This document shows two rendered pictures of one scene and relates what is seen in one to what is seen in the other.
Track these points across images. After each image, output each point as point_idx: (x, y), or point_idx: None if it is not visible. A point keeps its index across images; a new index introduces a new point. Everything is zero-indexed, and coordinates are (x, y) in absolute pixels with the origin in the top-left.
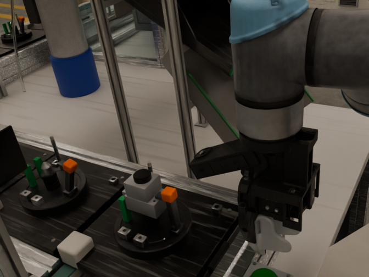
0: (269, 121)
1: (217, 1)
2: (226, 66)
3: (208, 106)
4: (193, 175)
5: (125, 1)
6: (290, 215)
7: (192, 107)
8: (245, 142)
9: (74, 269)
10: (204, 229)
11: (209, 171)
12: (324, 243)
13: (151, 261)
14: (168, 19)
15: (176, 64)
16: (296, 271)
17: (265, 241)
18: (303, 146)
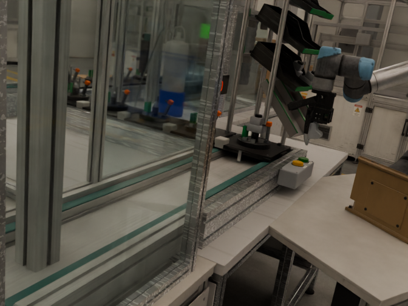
0: (325, 82)
1: (288, 66)
2: (294, 87)
3: (279, 106)
4: None
5: (246, 57)
6: (323, 119)
7: (270, 107)
8: (314, 91)
9: (220, 149)
10: (275, 147)
11: (295, 105)
12: (320, 175)
13: (256, 149)
14: (274, 64)
15: (271, 83)
16: (308, 178)
17: (311, 134)
18: (333, 93)
